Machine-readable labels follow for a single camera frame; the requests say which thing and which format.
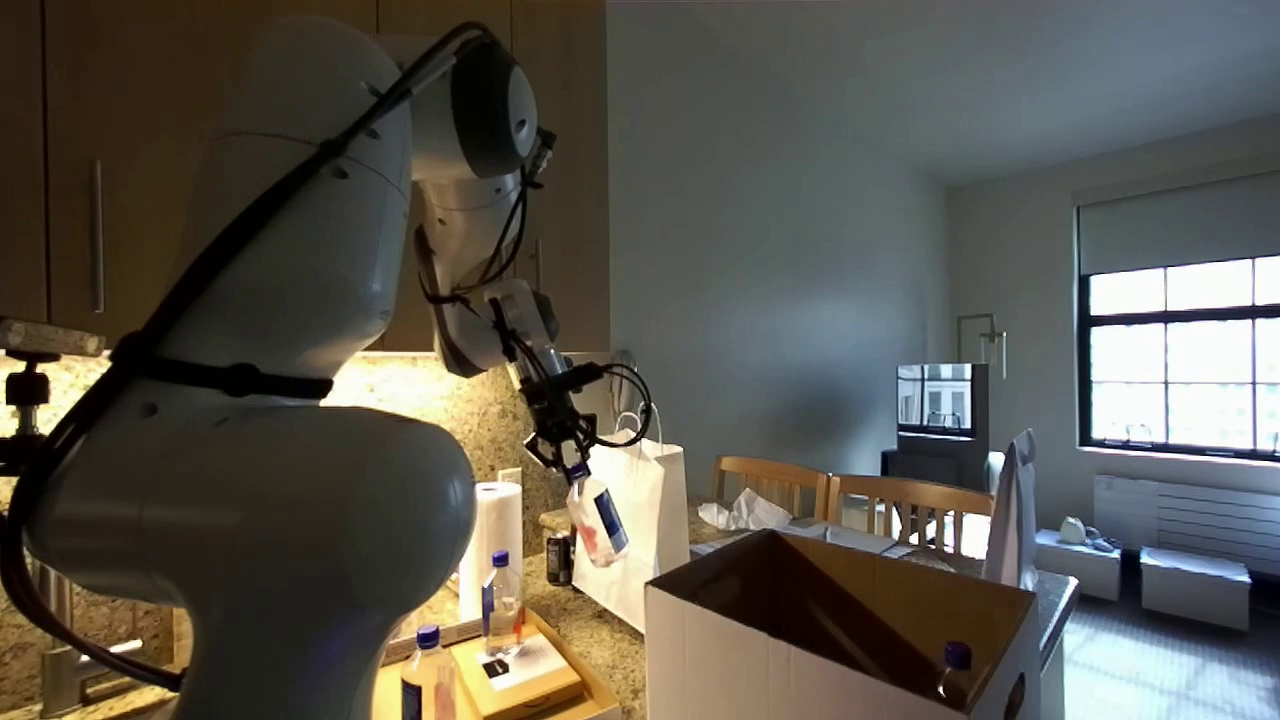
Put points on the white radiator bench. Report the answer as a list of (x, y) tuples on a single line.
[(1193, 547)]

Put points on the wooden upper cabinet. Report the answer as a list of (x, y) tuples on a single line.
[(110, 105)]

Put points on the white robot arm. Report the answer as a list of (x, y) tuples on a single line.
[(208, 470)]

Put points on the clear bottle blue cap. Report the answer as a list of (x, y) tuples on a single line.
[(955, 669), (501, 606), (597, 520), (424, 681)]

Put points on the white cardboard storage box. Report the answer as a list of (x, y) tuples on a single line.
[(801, 628)]

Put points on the dark glass jar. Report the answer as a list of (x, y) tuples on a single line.
[(558, 547)]

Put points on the wooden chair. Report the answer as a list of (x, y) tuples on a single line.
[(777, 492)]

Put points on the white paper towel roll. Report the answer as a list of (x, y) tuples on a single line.
[(495, 528)]

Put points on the shallow cardboard tray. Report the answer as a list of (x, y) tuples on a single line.
[(532, 681)]

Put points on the white paper bag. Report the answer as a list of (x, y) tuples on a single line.
[(651, 492)]

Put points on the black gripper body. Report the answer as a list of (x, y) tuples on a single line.
[(560, 434)]

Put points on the television monitor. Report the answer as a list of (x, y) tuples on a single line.
[(943, 402)]

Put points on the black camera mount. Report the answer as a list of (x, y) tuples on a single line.
[(26, 390)]

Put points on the bright window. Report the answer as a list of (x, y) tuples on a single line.
[(1180, 358)]

